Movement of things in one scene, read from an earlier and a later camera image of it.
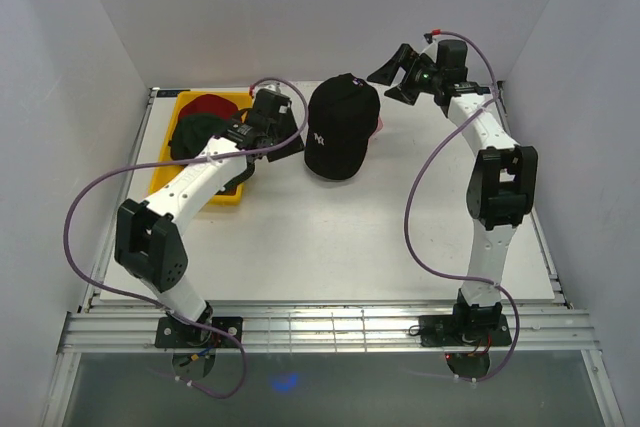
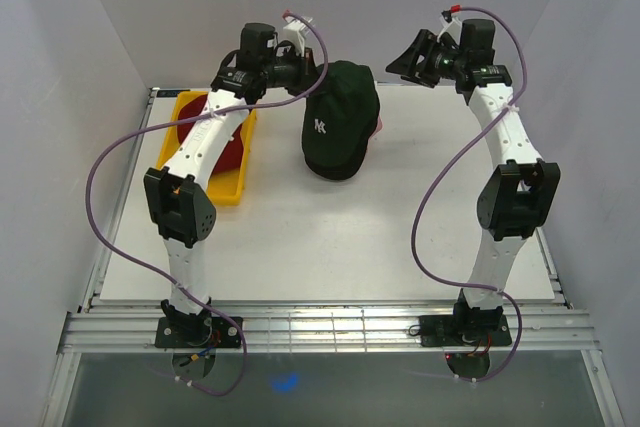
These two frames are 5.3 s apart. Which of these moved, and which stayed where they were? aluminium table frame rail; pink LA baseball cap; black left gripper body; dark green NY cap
Moved: dark green NY cap; black left gripper body
Stayed: aluminium table frame rail; pink LA baseball cap
